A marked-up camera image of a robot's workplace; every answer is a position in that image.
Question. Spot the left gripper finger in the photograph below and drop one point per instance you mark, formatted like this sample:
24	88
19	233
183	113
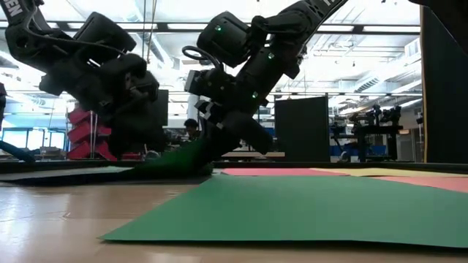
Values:
135	135

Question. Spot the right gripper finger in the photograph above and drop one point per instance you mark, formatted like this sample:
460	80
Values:
215	153

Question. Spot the green paper sheet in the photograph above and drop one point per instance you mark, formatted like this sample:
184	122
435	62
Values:
179	160
292	208

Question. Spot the red paper sheet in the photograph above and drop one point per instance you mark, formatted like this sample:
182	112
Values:
278	171

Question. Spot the black paper sheet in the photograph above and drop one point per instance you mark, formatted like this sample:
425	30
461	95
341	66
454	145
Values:
55	173
164	181

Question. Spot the yellow paper sheet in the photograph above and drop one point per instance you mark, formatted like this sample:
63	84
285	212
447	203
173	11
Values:
384	172

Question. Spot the orange paper sheet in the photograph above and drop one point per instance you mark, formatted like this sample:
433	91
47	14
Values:
438	183

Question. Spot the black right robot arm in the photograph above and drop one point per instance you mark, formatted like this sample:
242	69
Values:
278	33

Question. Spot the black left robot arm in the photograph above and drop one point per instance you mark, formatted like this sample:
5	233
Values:
36	40

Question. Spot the person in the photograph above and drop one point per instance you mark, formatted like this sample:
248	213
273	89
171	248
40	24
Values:
191	126

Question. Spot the black monitor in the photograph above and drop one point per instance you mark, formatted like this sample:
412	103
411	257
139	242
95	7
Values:
164	109

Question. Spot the black divider board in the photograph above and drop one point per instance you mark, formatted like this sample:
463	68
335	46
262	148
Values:
303	139

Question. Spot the black slanted bar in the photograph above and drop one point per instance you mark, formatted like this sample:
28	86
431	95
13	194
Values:
16	152

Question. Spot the black background robot workstation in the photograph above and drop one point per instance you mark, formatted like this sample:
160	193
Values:
376	129

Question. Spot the blue board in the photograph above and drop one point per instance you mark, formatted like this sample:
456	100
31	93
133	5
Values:
380	150

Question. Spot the white air vent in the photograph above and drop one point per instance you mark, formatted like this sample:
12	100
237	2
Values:
413	48

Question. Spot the black partition panel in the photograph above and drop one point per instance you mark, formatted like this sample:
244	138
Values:
446	91

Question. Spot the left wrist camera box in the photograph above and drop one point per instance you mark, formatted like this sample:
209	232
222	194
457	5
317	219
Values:
146	87

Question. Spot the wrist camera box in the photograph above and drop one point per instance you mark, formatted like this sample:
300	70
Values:
192	80
146	87

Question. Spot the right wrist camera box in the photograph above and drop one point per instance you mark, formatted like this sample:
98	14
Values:
192	80

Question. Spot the silver ceiling duct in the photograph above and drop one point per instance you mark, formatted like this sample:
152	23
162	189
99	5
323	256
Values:
161	51

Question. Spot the black ceiling light rail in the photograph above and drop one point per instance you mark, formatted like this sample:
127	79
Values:
183	26

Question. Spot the black aluminium table frame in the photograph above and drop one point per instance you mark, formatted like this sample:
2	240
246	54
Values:
365	164

